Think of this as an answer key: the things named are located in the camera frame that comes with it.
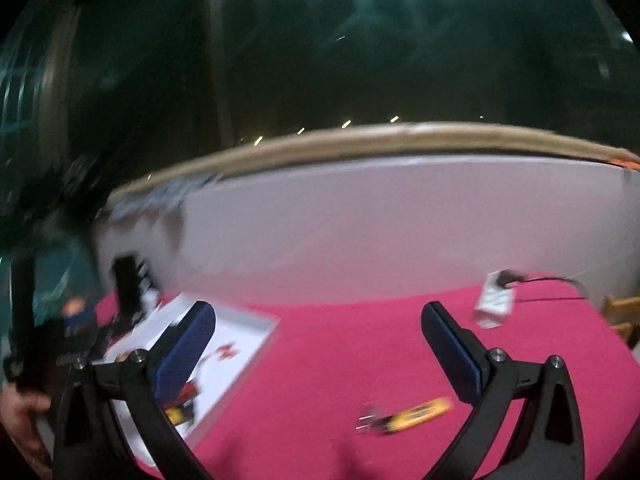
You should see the yellow lighter black cap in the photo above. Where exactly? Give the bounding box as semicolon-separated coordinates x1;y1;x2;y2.
164;400;195;427

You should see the yellow lighter with keychain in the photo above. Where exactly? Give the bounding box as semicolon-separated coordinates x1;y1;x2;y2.
356;398;454;436

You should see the red slim lighter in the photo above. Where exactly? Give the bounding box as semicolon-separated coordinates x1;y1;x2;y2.
168;380;200;406

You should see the left hand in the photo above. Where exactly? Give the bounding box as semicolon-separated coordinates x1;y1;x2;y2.
1;384;52;479

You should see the black cat phone stand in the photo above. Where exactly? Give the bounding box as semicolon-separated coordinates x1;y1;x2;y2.
111;254;160;316

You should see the wooden chair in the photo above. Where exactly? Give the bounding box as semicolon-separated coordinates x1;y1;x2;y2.
601;295;640;346

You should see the white power strip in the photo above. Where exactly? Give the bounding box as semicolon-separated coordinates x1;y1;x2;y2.
473;270;515;330

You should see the white cardboard box lid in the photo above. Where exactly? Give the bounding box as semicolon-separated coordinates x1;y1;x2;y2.
100;292;278;448

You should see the black power cable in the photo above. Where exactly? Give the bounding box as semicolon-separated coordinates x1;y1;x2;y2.
499;268;589;302

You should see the grey cloth on rail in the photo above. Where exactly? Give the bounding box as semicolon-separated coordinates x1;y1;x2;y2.
100;174;221;221

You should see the bamboo rail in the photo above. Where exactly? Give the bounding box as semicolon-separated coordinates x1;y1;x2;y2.
107;122;639;206

